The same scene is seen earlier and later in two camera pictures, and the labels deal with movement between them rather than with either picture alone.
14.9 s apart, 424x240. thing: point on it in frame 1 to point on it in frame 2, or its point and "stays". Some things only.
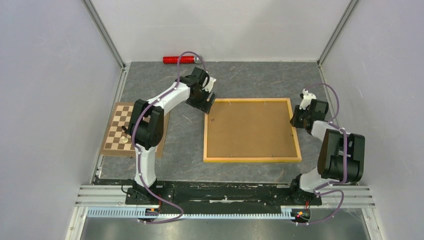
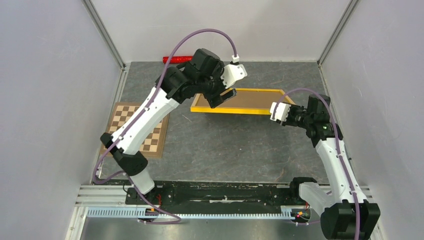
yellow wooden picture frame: (206, 159) to (240, 110)
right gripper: (294, 120) stays
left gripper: (205, 105) to (216, 99)
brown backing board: (250, 129) to (246, 99)
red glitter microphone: (184, 60) stays
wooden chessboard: (116, 141) stays
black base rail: (212, 193) stays
